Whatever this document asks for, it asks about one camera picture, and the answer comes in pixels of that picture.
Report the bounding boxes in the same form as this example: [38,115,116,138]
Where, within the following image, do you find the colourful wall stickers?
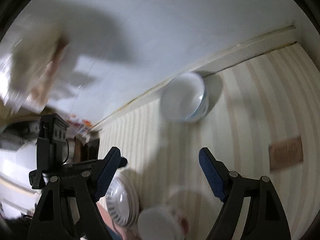
[67,114,93,137]

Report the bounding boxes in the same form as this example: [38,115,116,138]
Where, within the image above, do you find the clear plastic bag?
[30,37,72,102]
[6,22,63,108]

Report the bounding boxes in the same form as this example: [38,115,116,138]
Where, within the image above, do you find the blue striped white plate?
[105,176,133,228]

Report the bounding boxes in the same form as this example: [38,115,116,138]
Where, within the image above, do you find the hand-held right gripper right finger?
[199,147,292,240]

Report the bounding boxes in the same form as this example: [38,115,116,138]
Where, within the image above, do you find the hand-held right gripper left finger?
[27,146,122,240]

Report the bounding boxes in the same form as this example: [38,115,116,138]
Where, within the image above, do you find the striped cat print tablecloth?
[96,42,320,240]

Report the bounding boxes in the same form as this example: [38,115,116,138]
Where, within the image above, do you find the white bowl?
[137,206,186,240]
[160,72,206,123]

